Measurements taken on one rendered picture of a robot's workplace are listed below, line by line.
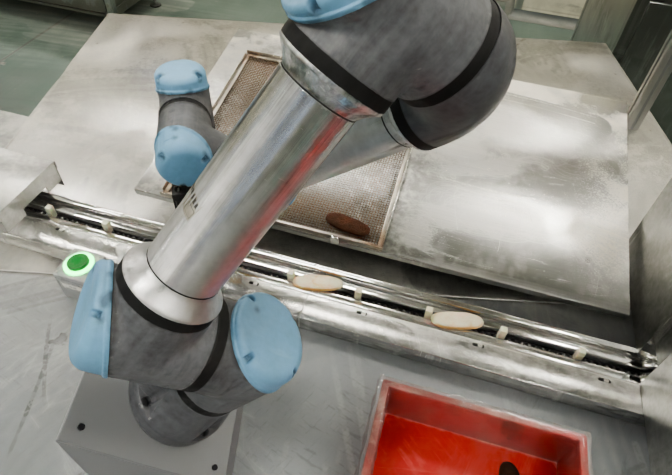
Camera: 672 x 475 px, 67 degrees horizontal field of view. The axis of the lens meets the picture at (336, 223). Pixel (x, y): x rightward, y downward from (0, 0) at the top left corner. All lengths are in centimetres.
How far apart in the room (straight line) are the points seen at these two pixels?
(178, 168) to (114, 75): 108
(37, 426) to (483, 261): 85
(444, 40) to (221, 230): 25
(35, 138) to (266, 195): 116
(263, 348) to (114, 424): 24
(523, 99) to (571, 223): 37
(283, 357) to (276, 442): 31
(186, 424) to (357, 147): 42
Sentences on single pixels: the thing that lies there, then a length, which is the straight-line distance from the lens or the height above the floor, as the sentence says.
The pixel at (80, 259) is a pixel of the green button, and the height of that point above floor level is 91.
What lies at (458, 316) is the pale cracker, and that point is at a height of 86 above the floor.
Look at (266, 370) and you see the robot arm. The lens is 61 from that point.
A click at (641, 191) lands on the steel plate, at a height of 82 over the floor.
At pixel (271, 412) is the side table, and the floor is 82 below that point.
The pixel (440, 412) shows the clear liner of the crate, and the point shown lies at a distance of 88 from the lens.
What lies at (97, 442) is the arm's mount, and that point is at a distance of 75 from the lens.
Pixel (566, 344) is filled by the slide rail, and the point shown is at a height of 85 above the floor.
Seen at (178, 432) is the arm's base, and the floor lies 100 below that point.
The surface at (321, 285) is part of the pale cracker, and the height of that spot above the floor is 86.
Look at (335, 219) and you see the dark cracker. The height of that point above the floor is 90.
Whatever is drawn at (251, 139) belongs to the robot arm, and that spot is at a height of 141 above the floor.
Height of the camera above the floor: 168
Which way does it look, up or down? 47 degrees down
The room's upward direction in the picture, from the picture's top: 4 degrees clockwise
